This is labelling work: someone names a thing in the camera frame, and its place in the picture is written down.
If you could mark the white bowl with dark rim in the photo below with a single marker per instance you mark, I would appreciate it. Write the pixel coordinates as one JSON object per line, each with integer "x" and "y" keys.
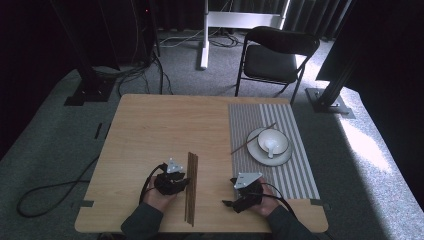
{"x": 278, "y": 136}

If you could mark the white plate with dark rim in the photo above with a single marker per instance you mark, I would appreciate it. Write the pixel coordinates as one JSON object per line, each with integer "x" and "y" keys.
{"x": 255, "y": 155}

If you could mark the brown wooden chopstick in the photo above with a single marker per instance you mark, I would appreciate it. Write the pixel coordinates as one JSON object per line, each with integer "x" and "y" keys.
{"x": 245, "y": 144}
{"x": 191, "y": 200}
{"x": 194, "y": 200}
{"x": 188, "y": 200}

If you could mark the white desk frame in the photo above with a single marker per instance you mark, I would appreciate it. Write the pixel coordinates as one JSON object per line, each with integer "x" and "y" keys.
{"x": 230, "y": 20}

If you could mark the person's right hand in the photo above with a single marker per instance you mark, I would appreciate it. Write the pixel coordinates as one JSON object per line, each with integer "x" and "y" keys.
{"x": 268, "y": 205}

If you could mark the black tape strip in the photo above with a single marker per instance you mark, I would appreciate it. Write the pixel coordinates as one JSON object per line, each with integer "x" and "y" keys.
{"x": 108, "y": 130}
{"x": 98, "y": 130}

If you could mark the striped grey white placemat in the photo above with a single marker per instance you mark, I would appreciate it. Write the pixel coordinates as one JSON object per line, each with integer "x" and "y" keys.
{"x": 300, "y": 173}

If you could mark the white ceramic spoon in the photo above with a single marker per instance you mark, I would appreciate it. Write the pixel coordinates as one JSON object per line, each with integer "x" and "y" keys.
{"x": 270, "y": 145}

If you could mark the black metal stand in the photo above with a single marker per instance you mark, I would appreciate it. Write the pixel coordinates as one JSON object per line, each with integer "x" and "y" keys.
{"x": 90, "y": 90}

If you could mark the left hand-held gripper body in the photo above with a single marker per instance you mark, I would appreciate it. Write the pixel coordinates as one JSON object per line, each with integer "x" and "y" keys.
{"x": 170, "y": 183}

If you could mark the black folding chair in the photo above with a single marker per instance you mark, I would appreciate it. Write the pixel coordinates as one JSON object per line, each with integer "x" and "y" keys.
{"x": 273, "y": 61}

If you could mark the person's left hand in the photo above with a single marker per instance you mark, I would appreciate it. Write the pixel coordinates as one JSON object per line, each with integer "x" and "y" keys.
{"x": 158, "y": 200}

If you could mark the black metal stand base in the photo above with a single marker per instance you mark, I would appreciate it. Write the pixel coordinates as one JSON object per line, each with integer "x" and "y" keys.
{"x": 328, "y": 100}

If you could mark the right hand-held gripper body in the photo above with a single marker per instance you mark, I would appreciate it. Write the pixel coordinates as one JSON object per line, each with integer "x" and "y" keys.
{"x": 250, "y": 196}

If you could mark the grey tape piece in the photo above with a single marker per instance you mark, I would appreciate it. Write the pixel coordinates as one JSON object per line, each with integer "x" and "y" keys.
{"x": 86, "y": 203}
{"x": 317, "y": 201}

